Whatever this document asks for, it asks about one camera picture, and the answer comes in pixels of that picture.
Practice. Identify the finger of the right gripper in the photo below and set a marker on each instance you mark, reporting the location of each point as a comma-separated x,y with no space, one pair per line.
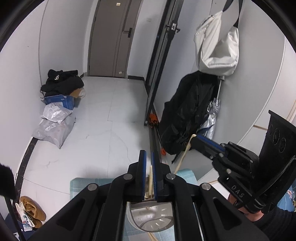
207,147

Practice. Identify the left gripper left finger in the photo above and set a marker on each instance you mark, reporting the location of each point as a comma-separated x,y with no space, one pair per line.
129,187

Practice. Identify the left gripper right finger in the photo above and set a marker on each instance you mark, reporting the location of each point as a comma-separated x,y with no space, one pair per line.
176,192

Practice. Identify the chopstick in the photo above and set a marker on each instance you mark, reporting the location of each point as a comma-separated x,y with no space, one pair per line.
188,146
149,186

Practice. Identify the person left hand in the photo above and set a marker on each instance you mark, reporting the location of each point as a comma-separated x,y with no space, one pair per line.
250,216

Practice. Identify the white utensil holder cup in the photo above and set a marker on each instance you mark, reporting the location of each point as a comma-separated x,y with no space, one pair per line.
150,216

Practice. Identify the silver folded umbrella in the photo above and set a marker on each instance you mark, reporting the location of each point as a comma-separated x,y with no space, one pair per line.
208,127

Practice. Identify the black hanging jacket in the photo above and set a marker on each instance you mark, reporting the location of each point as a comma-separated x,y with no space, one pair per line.
185,112

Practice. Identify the orange black tool on floor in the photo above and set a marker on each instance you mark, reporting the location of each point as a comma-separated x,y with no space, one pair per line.
154,123

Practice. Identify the white hanging bag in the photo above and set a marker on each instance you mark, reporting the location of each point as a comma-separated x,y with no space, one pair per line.
214,55

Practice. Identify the grey plastic mailer bag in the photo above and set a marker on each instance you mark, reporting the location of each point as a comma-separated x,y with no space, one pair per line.
55,133

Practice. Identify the tan suede shoe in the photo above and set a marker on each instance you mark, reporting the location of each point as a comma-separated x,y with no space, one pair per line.
34,211

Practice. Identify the blue cardboard box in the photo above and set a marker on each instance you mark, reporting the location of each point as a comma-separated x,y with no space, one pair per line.
66,100

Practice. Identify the white plastic mailer bag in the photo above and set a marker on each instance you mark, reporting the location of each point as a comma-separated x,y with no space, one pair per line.
55,112

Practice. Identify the white crumpled socks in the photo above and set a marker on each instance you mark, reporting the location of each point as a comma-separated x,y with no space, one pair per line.
27,223

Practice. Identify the brown cardboard box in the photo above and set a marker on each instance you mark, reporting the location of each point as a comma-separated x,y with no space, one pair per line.
78,93

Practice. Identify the black clothes pile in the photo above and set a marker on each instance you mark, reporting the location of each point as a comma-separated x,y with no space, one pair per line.
61,82

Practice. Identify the black framed sliding door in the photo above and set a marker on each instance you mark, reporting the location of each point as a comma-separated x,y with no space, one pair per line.
168,27

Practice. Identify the grey entrance door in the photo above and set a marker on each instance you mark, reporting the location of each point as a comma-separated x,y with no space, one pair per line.
111,37

